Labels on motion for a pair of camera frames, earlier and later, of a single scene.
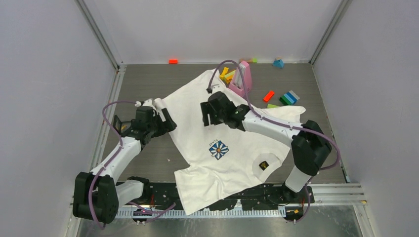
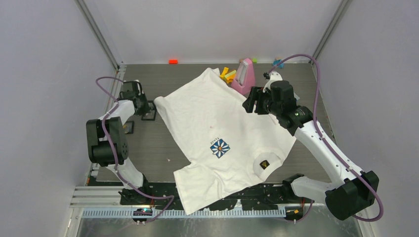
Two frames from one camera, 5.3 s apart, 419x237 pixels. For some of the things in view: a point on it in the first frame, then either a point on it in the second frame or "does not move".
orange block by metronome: [229, 79] does not move
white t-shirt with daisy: [217, 164] does not move
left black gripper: [165, 126] -> [146, 109]
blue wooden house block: [278, 63] does not move
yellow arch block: [222, 76] does not move
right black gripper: [206, 109] -> [249, 104]
